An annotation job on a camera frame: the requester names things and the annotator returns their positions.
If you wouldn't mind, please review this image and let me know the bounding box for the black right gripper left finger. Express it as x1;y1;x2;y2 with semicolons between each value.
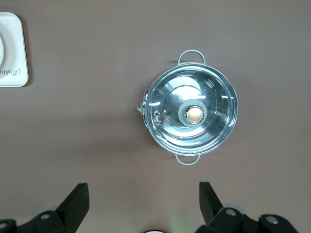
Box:
0;183;89;233

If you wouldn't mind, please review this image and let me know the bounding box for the cream rectangular tray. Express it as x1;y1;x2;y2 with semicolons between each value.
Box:
0;12;29;88

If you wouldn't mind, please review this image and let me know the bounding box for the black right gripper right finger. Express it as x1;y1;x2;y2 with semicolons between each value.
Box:
195;181;300;233

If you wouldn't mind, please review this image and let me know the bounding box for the glass pot lid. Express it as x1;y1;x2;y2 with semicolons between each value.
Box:
145;63;238;155

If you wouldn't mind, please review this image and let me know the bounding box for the stainless steel electric pot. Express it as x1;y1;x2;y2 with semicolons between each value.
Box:
136;50;238;166

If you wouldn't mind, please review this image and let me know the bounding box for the brown table mat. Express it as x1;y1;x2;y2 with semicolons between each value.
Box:
0;0;311;233

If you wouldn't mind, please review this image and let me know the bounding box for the white round plate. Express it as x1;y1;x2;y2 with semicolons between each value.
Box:
0;33;5;66

